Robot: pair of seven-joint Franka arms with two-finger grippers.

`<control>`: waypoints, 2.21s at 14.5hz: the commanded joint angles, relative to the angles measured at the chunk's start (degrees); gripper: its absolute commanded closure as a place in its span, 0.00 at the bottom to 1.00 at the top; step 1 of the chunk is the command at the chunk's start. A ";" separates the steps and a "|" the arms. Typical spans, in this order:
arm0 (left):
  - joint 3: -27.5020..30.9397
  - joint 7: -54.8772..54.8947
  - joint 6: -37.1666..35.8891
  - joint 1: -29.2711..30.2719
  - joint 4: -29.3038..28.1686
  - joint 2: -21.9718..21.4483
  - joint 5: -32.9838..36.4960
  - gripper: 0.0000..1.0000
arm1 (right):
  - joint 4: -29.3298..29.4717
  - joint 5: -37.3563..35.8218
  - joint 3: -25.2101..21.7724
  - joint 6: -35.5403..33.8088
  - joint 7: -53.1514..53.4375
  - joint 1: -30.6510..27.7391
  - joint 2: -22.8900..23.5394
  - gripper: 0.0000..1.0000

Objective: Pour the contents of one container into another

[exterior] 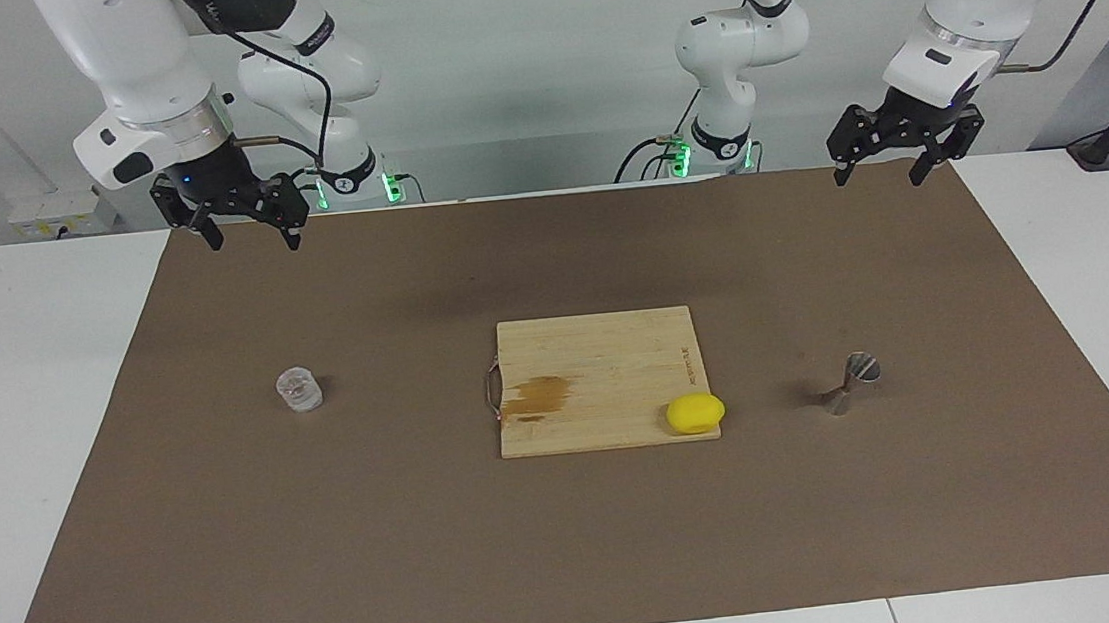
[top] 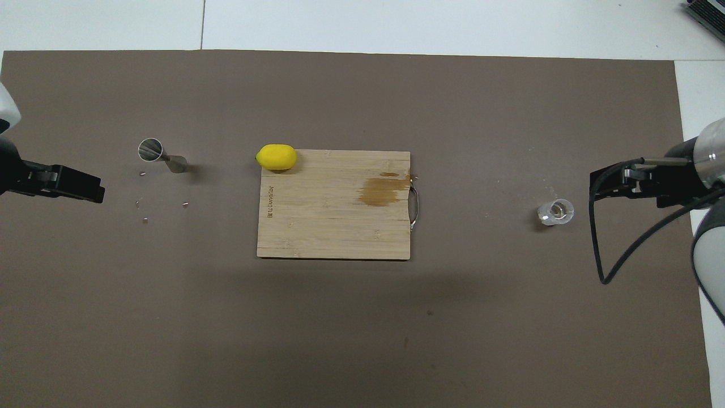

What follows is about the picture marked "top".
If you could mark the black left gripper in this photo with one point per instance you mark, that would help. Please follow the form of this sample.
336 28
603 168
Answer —
8 170

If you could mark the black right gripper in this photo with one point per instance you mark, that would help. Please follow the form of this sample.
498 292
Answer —
679 181

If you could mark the small clear glass cup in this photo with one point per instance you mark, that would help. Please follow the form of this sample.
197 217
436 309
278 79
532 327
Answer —
556 211

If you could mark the steel jigger cup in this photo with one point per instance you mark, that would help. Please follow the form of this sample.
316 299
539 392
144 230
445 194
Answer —
152 149

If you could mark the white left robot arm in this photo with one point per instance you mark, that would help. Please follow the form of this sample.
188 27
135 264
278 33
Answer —
7 110

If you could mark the grey ribbed device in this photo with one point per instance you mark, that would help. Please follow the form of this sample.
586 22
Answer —
708 12

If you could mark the yellow lemon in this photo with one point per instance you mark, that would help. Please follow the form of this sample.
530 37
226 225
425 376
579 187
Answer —
276 157

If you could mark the wooden cutting board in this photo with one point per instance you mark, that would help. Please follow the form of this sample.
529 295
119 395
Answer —
328 221

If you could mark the large brown table mat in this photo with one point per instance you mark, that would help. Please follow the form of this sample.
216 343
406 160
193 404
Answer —
340 340

